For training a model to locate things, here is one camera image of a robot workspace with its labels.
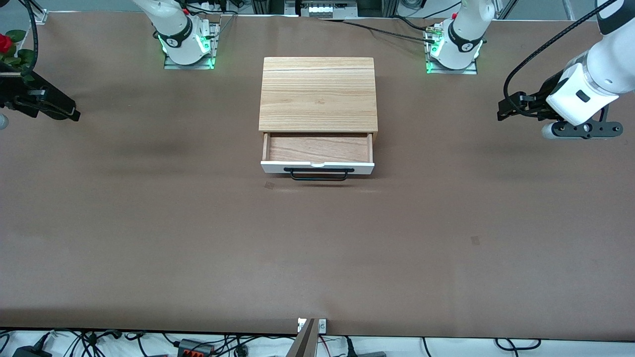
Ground white-fronted wooden drawer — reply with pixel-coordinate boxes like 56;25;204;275
261;132;375;175

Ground black metal drawer handle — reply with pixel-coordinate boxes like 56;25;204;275
284;168;355;181

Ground light wooden drawer cabinet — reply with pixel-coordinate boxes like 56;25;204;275
259;57;380;145

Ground red rose with green leaves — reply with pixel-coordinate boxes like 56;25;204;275
0;30;38;82

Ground white terminal block device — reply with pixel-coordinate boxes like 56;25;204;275
298;0;358;19

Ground black power adapter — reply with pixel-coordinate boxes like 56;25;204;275
12;345;53;357

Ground black box with red connectors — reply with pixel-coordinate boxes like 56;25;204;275
177;339;215;357

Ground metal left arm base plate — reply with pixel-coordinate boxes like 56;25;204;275
425;22;478;75

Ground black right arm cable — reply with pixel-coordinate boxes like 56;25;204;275
19;0;39;80

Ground short black table cable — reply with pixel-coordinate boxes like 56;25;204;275
392;15;433;32

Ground long black table cable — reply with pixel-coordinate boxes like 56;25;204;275
317;18;438;44

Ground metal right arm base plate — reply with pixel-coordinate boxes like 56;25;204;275
164;22;220;70

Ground black looped floor cable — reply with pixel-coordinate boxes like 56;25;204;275
494;338;542;351

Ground white table edge bracket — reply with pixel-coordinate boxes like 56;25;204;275
297;318;328;333

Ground brown camera mount post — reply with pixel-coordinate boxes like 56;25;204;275
285;318;318;357

